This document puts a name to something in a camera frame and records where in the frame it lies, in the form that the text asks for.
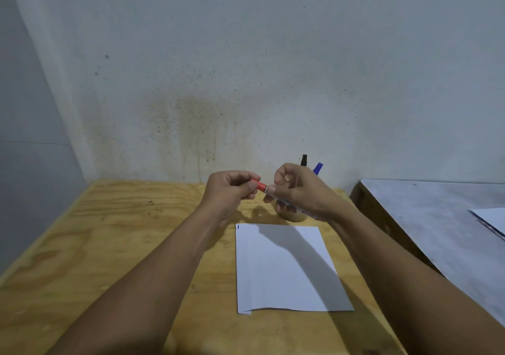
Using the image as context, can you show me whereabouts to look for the white paper sheet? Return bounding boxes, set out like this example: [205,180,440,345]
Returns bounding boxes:
[468,207,505,242]
[235,223,355,315]

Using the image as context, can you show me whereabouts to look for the person's right hand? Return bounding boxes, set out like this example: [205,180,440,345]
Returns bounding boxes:
[263,163,349,223]

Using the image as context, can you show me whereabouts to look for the person's left forearm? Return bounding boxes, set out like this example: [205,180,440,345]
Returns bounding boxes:
[47,205,225,355]

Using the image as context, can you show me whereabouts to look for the beige pen holder cup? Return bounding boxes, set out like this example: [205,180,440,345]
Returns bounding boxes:
[271,199,309,224]

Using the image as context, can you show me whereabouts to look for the person's left hand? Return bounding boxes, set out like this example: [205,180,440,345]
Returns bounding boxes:
[199,170,261,225]

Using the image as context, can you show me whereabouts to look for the white marker body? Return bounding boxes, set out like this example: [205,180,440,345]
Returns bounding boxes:
[264,185,319,221]

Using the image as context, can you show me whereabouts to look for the person's right forearm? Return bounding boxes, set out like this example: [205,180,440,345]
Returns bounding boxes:
[327,204,505,355]

